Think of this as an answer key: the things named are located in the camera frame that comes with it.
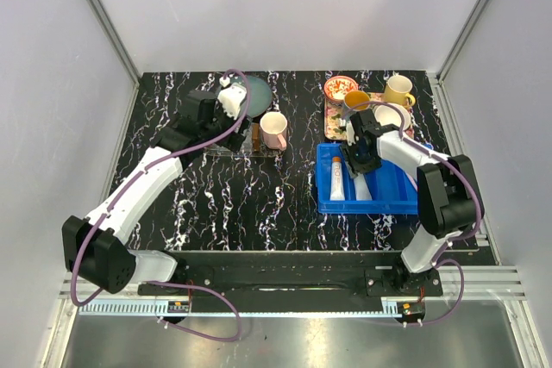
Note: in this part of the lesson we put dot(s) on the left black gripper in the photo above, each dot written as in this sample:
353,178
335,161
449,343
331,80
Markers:
234,140

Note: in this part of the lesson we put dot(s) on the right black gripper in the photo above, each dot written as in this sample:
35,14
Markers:
353,167

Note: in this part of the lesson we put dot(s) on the clear acrylic tray wooden handles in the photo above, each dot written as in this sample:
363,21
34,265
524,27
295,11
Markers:
252,147

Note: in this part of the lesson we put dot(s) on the teal cap toothpaste tube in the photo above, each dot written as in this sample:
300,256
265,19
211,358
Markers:
362,192

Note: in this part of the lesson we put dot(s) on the orange cap toothpaste tube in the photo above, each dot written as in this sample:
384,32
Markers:
336,184

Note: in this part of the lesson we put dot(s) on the pink ceramic mug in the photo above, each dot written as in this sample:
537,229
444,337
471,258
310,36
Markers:
273,127

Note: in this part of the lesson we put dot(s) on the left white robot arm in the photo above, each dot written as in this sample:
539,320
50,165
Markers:
95,246

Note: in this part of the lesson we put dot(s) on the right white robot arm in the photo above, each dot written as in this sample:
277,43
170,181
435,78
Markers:
449,205

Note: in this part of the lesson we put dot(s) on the pink toothbrush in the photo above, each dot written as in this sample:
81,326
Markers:
412,181

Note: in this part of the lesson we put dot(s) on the floral serving tray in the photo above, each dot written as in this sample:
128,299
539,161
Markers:
332,128

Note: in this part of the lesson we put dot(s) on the blue plastic bin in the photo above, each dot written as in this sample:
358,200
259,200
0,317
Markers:
391,190

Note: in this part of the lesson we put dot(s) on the teal ceramic plate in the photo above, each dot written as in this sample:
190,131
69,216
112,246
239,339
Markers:
260,95

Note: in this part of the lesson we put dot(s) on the white cream mug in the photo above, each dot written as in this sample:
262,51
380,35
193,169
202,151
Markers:
394,114

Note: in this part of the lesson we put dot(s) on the blue mug orange interior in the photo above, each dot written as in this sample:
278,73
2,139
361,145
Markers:
356,100

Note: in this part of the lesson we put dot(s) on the red patterned small bowl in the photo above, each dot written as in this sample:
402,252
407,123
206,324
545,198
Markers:
337,87

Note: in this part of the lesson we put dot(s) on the yellow mug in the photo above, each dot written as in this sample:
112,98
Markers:
398,90

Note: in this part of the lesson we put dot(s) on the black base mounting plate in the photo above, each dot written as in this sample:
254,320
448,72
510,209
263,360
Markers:
301,282

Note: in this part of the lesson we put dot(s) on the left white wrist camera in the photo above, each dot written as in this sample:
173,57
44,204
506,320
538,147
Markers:
231,96

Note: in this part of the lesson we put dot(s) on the aluminium rail frame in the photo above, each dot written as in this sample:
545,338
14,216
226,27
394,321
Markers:
229,205

